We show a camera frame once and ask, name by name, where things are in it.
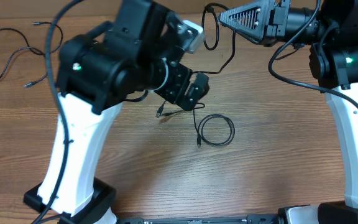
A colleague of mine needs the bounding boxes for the black cable with silver plugs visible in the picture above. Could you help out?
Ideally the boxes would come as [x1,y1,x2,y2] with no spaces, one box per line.
[163,2,237,118]

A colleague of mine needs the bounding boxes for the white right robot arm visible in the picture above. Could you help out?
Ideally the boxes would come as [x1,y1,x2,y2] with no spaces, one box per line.
[219,0,358,223]

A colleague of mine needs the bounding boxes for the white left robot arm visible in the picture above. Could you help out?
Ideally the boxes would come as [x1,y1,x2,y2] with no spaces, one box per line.
[24,1,209,223]

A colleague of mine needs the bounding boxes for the black usb cable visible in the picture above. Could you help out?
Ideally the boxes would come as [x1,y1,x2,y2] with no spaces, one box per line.
[155,101,236,149]

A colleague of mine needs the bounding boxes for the thin black cable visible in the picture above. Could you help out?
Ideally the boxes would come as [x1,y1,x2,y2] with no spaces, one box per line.
[0,21,64,88]

